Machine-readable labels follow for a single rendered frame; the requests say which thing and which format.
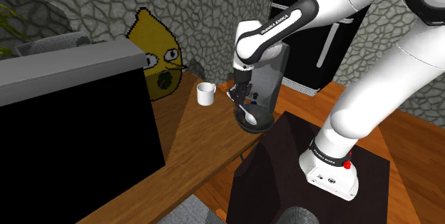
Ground dark robot stand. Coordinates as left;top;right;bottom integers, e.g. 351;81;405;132
225;111;391;224

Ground white spoon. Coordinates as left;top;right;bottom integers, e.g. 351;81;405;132
238;104;258;126

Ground green plant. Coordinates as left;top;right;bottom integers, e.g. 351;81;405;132
0;3;31;58

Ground yellow lemon face figure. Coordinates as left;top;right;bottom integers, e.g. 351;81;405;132
126;6;189;102

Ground grey armchair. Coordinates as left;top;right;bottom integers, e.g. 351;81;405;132
14;31;107;58

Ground wooden table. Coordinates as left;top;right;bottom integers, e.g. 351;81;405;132
76;70;281;224

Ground black box with grey top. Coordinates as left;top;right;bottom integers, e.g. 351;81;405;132
0;39;167;224

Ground grey rug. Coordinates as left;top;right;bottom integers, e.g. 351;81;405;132
156;193;227;224

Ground grey round cushion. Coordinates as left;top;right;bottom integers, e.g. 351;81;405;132
275;205;321;224

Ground white mug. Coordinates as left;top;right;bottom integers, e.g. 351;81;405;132
196;81;218;107

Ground grey coffee machine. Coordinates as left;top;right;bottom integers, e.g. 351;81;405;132
226;41;290;112

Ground black refrigerator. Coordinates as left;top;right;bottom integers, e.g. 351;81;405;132
269;0;370;98

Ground black bowl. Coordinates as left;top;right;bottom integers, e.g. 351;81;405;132
234;103;276;135

